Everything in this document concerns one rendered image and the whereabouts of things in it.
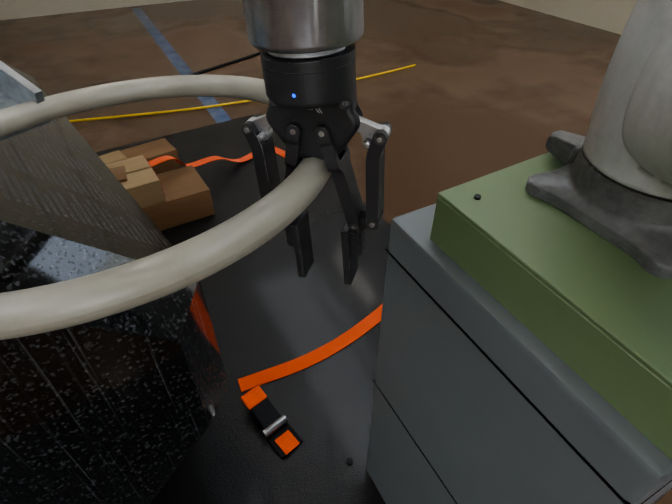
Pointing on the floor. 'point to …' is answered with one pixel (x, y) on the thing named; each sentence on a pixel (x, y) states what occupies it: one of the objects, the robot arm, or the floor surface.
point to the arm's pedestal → (487, 399)
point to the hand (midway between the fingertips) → (326, 249)
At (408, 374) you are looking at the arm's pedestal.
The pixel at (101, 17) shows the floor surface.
